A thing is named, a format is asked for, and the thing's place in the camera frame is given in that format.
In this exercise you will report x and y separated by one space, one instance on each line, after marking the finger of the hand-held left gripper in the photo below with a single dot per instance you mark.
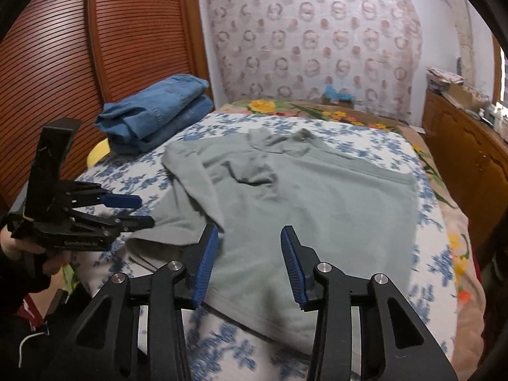
123 201
139 222

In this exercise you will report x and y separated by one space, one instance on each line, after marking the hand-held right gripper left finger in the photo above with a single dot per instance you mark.
206 264

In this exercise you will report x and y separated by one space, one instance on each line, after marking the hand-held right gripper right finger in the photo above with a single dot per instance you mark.
291 264

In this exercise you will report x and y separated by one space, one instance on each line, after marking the grey-green pants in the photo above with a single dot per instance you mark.
317 214

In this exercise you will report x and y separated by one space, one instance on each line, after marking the person's left forearm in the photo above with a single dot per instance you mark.
18 281

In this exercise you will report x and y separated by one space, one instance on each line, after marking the person's left hand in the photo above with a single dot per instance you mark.
53 264

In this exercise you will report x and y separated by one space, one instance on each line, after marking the yellow cushion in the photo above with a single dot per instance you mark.
98 151

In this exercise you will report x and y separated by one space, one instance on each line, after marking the darker blue folded jeans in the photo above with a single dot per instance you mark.
174 127

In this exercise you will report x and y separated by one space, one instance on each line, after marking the light blue folded jeans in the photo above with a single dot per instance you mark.
154 99

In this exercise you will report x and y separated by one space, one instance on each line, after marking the blue floral bedspread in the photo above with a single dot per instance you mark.
377 149

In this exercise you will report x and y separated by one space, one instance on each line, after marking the louvred wooden wardrobe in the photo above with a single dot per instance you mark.
99 47

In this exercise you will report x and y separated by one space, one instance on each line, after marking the person's dark clothing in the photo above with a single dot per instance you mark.
47 349

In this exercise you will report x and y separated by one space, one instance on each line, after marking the small blue object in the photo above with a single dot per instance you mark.
335 93

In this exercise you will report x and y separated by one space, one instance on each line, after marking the wooden side cabinet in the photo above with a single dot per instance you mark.
464 154

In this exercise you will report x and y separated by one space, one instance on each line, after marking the stack of papers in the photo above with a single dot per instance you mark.
442 79

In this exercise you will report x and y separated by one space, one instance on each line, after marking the cardboard box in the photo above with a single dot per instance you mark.
464 97

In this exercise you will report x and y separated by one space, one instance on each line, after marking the group of small bottles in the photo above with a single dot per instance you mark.
494 119

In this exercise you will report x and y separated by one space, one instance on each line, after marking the window with blinds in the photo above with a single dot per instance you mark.
503 75

